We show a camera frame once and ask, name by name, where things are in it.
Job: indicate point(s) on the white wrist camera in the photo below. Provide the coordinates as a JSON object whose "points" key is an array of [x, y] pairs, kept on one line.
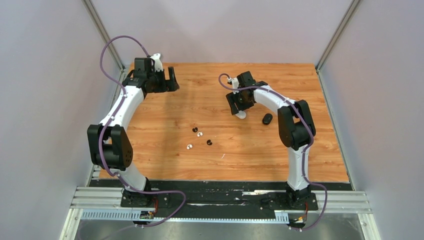
{"points": [[157, 62], [234, 84]]}

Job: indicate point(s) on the aluminium corner post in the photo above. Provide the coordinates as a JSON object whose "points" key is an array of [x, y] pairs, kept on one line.
{"points": [[348, 15], [96, 19]]}

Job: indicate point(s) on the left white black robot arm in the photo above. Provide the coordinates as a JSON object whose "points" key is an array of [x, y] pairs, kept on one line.
{"points": [[109, 145]]}

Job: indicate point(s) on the black earbud charging case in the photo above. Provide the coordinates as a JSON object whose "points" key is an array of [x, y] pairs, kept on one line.
{"points": [[267, 119]]}

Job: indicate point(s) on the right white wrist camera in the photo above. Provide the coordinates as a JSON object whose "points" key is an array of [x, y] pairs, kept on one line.
{"points": [[234, 84]]}

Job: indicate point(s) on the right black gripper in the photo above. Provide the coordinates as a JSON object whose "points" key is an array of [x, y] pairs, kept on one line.
{"points": [[233, 99]]}

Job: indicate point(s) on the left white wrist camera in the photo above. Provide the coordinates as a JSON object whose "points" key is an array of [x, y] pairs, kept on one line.
{"points": [[157, 62]]}

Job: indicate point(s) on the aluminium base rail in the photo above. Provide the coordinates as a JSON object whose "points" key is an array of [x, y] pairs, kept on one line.
{"points": [[333, 201]]}

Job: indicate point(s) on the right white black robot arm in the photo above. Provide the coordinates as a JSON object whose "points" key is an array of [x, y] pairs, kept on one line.
{"points": [[296, 128]]}

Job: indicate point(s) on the right aluminium corner post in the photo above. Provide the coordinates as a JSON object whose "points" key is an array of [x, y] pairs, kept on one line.
{"points": [[348, 15]]}

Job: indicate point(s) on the white earbud charging case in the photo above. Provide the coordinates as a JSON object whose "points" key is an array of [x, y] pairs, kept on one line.
{"points": [[241, 115]]}

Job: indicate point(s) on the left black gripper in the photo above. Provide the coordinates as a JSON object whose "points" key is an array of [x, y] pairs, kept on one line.
{"points": [[170, 85]]}

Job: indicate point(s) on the left aluminium corner post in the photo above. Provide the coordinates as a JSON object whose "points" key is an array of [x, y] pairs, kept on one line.
{"points": [[96, 19]]}

